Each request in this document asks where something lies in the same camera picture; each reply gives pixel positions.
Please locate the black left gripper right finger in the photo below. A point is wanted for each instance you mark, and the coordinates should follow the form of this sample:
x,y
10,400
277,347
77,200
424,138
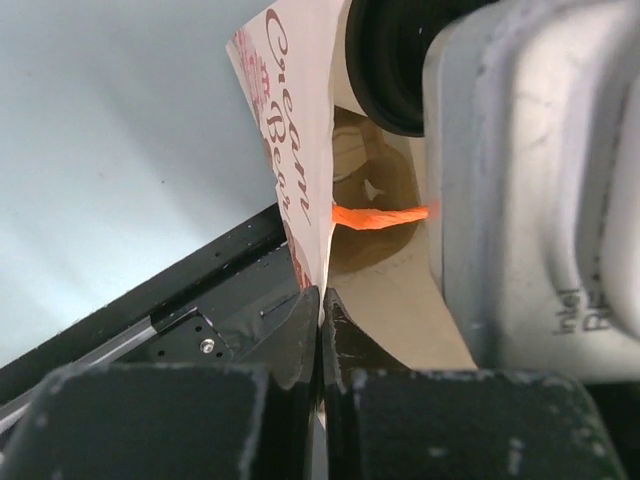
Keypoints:
x,y
387,421

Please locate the brown paper takeout bag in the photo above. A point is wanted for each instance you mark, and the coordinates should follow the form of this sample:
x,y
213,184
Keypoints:
x,y
291,66

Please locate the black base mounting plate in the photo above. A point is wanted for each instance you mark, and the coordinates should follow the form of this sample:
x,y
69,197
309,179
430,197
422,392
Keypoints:
x,y
242,284

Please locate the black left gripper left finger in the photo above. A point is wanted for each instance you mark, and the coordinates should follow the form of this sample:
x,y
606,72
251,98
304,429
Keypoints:
x,y
246,420

